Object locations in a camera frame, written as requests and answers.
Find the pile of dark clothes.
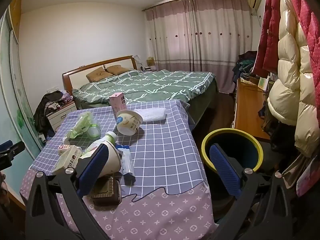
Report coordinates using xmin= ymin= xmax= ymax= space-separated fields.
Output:
xmin=232 ymin=51 xmax=258 ymax=82

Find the checked purple tablecloth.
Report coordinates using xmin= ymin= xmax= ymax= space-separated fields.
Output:
xmin=19 ymin=99 xmax=218 ymax=240

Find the glass wardrobe sliding door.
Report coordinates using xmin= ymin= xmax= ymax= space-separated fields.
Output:
xmin=0 ymin=5 xmax=44 ymax=205

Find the pile of small clothes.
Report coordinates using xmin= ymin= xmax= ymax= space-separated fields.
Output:
xmin=49 ymin=92 xmax=73 ymax=111

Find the pale green tea box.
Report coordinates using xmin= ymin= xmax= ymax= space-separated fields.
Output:
xmin=52 ymin=145 xmax=83 ymax=176

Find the pink beige curtain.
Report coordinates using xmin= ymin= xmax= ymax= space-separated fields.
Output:
xmin=142 ymin=0 xmax=253 ymax=94

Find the green checked duvet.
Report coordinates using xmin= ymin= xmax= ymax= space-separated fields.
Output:
xmin=72 ymin=69 xmax=217 ymax=105

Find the white wooden nightstand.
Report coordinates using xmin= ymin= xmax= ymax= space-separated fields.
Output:
xmin=46 ymin=102 xmax=77 ymax=133

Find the small white red carton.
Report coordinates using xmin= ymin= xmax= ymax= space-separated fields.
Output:
xmin=58 ymin=144 xmax=75 ymax=155

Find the green clear plastic wrapper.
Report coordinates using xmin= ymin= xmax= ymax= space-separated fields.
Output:
xmin=65 ymin=112 xmax=95 ymax=140

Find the wooden bed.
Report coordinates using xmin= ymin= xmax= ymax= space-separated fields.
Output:
xmin=62 ymin=56 xmax=218 ymax=129

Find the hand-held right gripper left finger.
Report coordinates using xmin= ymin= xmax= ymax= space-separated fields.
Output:
xmin=25 ymin=143 xmax=113 ymax=240

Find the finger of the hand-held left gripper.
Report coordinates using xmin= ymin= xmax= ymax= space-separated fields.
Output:
xmin=0 ymin=142 xmax=26 ymax=171
xmin=0 ymin=140 xmax=13 ymax=153

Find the blue white wrapper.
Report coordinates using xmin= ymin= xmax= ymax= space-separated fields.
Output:
xmin=116 ymin=145 xmax=136 ymax=183

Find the cream puffer jacket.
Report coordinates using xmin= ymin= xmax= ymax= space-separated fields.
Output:
xmin=267 ymin=0 xmax=315 ymax=157

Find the large white plastic bottle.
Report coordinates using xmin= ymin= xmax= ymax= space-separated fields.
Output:
xmin=80 ymin=132 xmax=122 ymax=178

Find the yellow rim trash bin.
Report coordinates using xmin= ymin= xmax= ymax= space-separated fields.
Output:
xmin=201 ymin=129 xmax=264 ymax=222

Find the small green label bottle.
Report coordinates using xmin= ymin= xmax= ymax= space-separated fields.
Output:
xmin=87 ymin=124 xmax=101 ymax=140

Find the red dotted puffer jacket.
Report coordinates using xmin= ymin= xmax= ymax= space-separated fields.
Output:
xmin=285 ymin=0 xmax=320 ymax=125

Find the brown plastic tray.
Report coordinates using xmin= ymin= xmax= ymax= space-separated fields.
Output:
xmin=90 ymin=176 xmax=123 ymax=206

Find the brown pillow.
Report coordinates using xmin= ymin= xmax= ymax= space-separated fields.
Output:
xmin=107 ymin=65 xmax=130 ymax=75
xmin=86 ymin=70 xmax=113 ymax=82

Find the pink printed bag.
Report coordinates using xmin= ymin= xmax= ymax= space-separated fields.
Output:
xmin=296 ymin=152 xmax=320 ymax=198

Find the white paper bowl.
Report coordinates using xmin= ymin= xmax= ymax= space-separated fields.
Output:
xmin=116 ymin=110 xmax=143 ymax=134

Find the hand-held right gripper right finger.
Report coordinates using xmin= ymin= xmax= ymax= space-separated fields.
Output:
xmin=209 ymin=143 xmax=294 ymax=240

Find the green desk calendar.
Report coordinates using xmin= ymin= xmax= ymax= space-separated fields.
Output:
xmin=257 ymin=76 xmax=270 ymax=90

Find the wooden desk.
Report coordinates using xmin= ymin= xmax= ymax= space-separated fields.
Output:
xmin=234 ymin=78 xmax=272 ymax=140

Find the pink drink carton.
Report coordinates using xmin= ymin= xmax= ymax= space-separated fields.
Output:
xmin=109 ymin=92 xmax=125 ymax=117

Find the dark red jacket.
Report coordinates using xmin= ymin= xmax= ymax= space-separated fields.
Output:
xmin=252 ymin=0 xmax=282 ymax=74

